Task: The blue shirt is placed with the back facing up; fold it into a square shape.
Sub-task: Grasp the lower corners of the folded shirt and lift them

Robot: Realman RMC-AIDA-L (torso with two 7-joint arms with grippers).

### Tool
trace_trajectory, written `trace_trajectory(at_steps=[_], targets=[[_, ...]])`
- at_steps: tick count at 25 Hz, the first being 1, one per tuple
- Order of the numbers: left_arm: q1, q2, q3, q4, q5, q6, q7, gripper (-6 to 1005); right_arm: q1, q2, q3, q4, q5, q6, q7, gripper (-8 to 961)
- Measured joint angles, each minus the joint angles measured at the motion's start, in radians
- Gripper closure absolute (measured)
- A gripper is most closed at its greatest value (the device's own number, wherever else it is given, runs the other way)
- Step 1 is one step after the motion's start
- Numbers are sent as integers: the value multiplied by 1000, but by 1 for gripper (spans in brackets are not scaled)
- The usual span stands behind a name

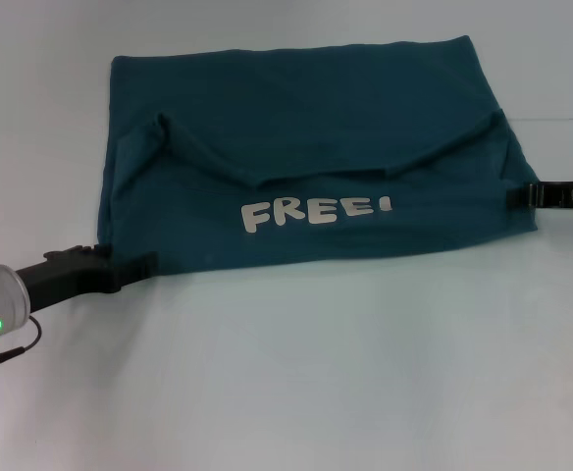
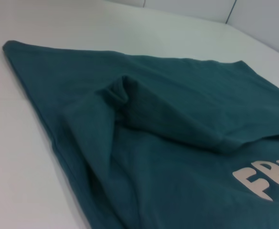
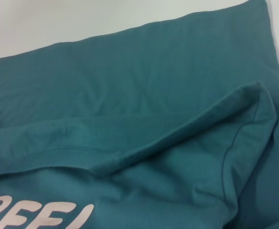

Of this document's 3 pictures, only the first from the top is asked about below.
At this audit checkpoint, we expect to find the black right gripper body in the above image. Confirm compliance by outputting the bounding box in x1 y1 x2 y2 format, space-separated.
535 180 573 212

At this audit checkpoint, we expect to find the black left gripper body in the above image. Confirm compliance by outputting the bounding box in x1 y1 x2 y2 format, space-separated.
14 244 117 315

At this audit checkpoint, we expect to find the teal blue t-shirt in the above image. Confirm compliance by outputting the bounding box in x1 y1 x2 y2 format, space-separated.
97 34 542 277

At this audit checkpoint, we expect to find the left arm cable with plug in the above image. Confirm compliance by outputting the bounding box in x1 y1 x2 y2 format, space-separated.
0 316 43 380

